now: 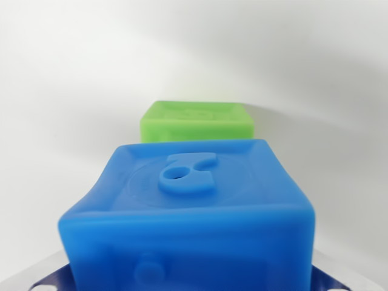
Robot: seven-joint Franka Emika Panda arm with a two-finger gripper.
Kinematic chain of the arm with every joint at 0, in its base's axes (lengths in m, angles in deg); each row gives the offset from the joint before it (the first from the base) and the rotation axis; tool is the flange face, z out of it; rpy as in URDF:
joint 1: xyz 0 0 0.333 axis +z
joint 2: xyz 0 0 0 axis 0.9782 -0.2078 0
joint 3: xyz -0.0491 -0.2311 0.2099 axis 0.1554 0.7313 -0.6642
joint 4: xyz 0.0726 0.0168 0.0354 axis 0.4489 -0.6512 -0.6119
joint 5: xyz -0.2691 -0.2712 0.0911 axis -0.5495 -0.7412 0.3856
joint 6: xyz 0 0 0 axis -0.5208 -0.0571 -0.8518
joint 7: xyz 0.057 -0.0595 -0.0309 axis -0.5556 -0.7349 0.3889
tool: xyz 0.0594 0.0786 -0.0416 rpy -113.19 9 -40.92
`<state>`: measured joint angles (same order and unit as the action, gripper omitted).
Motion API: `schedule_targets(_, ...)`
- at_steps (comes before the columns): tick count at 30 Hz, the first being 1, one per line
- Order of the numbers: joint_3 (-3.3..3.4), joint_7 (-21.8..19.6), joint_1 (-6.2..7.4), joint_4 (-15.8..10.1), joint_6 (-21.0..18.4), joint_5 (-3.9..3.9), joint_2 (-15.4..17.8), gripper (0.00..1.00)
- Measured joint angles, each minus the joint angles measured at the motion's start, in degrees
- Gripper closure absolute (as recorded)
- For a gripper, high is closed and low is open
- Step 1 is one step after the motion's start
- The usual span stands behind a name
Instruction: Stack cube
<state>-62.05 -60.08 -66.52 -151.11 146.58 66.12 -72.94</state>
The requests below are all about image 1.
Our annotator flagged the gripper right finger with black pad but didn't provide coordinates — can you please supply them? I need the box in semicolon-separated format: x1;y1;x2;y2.
309;247;385;291

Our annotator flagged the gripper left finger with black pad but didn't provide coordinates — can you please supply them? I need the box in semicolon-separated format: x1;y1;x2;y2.
12;250;75;291

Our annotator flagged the blue cube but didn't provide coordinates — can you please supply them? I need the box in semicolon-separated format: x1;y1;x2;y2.
56;138;316;291

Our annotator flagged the green cube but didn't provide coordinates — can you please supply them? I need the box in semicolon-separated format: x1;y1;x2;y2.
139;100;255;144

